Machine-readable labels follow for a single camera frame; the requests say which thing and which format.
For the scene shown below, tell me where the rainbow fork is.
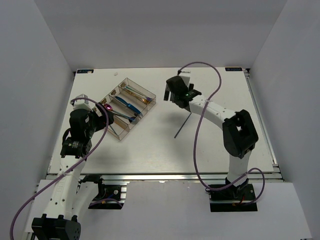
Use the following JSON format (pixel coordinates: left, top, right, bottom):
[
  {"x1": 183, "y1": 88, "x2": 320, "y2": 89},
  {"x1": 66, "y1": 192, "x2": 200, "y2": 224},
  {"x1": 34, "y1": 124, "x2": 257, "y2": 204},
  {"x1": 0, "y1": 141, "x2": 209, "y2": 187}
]
[{"x1": 124, "y1": 86, "x2": 152, "y2": 101}]

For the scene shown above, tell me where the gold bowl rainbow spoon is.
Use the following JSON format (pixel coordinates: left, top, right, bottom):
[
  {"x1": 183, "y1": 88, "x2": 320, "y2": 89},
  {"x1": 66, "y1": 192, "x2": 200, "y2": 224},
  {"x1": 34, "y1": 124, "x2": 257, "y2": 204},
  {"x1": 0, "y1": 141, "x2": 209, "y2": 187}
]
[{"x1": 103, "y1": 103, "x2": 136, "y2": 123}]

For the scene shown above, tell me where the blue knife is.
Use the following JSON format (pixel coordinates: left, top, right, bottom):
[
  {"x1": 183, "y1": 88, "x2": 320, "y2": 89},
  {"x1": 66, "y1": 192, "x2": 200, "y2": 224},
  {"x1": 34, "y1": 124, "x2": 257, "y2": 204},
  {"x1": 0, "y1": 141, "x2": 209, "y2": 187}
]
[{"x1": 115, "y1": 96, "x2": 141, "y2": 116}]

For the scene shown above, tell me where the black spoon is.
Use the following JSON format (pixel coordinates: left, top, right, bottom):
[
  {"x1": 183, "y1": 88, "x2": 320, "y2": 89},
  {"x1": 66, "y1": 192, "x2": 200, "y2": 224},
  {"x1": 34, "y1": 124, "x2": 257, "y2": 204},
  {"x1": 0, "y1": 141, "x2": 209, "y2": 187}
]
[{"x1": 112, "y1": 111, "x2": 130, "y2": 123}]

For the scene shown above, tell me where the gold ornate fork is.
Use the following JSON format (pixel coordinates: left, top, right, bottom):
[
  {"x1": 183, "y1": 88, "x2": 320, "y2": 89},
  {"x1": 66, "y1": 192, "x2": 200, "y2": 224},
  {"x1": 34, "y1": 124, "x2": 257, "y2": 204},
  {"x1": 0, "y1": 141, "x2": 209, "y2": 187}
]
[{"x1": 124, "y1": 89, "x2": 153, "y2": 104}]

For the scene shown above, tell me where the black knife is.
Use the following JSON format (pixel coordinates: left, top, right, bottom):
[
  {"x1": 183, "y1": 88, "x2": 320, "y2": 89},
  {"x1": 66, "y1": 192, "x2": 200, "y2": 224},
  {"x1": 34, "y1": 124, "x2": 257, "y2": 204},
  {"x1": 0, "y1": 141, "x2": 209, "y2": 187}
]
[{"x1": 128, "y1": 113, "x2": 143, "y2": 125}]

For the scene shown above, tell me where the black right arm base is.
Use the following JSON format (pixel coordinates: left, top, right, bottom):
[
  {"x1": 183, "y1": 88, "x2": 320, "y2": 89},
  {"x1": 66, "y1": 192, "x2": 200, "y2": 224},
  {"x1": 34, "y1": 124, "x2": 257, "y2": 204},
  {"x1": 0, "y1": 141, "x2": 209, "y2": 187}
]
[{"x1": 205, "y1": 184, "x2": 258, "y2": 213}]

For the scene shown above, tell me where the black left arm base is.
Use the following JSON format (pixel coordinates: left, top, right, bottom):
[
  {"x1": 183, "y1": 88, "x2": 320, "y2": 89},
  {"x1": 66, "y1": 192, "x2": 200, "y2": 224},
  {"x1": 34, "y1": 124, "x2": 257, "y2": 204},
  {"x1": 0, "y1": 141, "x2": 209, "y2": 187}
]
[{"x1": 78, "y1": 174, "x2": 126, "y2": 210}]

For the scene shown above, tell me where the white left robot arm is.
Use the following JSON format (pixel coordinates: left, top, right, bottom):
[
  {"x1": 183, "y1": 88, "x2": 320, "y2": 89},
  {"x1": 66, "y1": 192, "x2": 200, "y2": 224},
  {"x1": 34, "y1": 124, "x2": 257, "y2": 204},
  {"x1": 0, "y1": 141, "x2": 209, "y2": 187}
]
[{"x1": 31, "y1": 103, "x2": 114, "y2": 240}]

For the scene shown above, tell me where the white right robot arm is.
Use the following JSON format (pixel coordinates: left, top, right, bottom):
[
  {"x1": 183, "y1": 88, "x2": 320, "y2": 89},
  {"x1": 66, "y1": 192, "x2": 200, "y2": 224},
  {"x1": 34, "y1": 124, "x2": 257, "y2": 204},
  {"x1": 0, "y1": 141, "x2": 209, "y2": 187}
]
[{"x1": 164, "y1": 75, "x2": 259, "y2": 200}]

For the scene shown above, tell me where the clear smoked compartment organizer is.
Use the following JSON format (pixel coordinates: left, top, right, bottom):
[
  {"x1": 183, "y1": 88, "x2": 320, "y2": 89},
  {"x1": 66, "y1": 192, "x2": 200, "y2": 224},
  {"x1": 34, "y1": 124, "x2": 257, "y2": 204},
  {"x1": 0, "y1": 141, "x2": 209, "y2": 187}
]
[{"x1": 99, "y1": 78, "x2": 156, "y2": 141}]

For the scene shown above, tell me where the blue label sticker left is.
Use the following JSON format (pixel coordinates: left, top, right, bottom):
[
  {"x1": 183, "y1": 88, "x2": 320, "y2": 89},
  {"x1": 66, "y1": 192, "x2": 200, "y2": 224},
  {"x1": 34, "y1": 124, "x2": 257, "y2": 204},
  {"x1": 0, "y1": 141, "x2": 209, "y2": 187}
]
[{"x1": 76, "y1": 69, "x2": 94, "y2": 74}]

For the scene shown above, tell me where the blue label sticker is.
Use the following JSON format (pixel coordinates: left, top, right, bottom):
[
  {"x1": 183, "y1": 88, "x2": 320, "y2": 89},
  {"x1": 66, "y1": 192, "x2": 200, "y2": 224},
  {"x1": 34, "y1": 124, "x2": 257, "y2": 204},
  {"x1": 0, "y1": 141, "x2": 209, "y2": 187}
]
[
  {"x1": 225, "y1": 67, "x2": 243, "y2": 72},
  {"x1": 76, "y1": 69, "x2": 94, "y2": 74}
]

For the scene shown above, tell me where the blue label sticker right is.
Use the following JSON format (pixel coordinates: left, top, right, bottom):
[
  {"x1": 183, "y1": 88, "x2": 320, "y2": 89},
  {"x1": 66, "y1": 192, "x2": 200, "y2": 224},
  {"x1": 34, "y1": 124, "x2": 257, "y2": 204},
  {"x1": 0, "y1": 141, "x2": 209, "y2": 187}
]
[{"x1": 225, "y1": 67, "x2": 243, "y2": 72}]

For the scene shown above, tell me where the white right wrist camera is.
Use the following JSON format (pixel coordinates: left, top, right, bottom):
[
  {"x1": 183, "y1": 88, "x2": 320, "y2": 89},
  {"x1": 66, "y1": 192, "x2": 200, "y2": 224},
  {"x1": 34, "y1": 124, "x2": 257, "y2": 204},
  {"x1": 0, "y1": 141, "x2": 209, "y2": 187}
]
[{"x1": 178, "y1": 70, "x2": 191, "y2": 87}]

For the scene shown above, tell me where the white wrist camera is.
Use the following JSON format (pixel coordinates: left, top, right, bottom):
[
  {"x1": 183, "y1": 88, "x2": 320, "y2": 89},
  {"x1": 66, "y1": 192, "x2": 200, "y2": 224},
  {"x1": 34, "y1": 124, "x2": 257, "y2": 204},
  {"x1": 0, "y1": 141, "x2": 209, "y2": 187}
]
[
  {"x1": 178, "y1": 70, "x2": 191, "y2": 87},
  {"x1": 70, "y1": 94, "x2": 92, "y2": 112}
]

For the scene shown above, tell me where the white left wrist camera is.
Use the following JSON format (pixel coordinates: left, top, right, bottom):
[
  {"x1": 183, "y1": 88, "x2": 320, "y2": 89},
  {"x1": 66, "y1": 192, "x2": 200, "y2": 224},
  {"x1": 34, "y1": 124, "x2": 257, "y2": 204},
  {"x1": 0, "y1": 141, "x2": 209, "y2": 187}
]
[{"x1": 70, "y1": 94, "x2": 92, "y2": 112}]

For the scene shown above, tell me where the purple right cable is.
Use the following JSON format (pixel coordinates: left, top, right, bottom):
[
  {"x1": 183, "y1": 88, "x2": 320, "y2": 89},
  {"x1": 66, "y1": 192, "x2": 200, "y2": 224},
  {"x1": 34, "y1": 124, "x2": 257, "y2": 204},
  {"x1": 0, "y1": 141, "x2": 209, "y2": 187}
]
[{"x1": 177, "y1": 61, "x2": 266, "y2": 205}]

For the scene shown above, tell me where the purple cable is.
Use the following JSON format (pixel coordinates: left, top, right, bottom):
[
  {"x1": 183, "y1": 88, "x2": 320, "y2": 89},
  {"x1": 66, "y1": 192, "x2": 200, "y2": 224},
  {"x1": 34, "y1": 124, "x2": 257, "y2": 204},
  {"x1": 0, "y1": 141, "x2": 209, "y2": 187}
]
[
  {"x1": 9, "y1": 97, "x2": 111, "y2": 240},
  {"x1": 177, "y1": 61, "x2": 266, "y2": 205}
]

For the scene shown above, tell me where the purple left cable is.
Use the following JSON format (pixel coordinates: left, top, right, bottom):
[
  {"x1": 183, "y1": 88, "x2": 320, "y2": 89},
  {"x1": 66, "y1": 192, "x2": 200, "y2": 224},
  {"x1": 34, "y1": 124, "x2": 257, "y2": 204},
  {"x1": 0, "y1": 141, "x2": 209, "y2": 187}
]
[{"x1": 9, "y1": 97, "x2": 111, "y2": 240}]

